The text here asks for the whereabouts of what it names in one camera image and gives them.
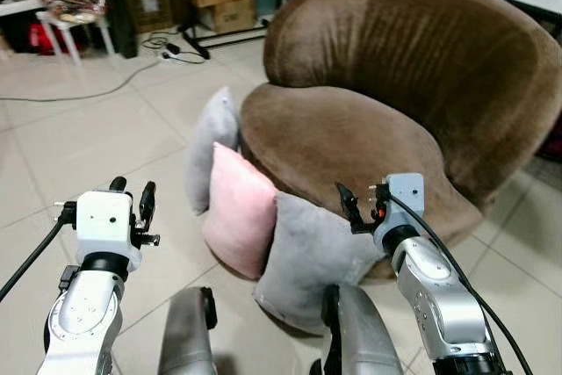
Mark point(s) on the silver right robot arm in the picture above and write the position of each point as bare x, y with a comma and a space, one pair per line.
435, 296

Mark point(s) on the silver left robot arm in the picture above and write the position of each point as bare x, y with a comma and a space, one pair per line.
83, 313

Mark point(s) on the brown velvet round sofa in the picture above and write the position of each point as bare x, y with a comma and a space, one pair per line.
351, 138

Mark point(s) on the large grey pillow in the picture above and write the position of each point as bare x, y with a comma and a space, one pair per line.
307, 261

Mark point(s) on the small grey pillow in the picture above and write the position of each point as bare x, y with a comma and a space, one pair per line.
211, 151

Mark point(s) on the pink pillow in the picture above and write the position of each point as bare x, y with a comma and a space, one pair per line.
239, 212

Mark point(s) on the red and black object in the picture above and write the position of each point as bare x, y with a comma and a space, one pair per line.
553, 142

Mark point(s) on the grey left robot leg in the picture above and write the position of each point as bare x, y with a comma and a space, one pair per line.
186, 335

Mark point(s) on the grey robot leg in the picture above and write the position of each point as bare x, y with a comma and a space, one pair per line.
186, 335
360, 340

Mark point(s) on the grey right robot leg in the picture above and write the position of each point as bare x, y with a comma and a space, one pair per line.
360, 340

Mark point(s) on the red object under table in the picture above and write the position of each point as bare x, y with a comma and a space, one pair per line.
42, 39

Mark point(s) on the white stool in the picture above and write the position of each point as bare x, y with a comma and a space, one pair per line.
75, 24

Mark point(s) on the small cardboard box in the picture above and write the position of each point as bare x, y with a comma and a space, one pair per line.
230, 17

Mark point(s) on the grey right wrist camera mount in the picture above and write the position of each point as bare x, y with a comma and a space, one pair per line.
402, 199

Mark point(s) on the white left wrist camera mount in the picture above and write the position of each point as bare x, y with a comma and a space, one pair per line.
104, 221

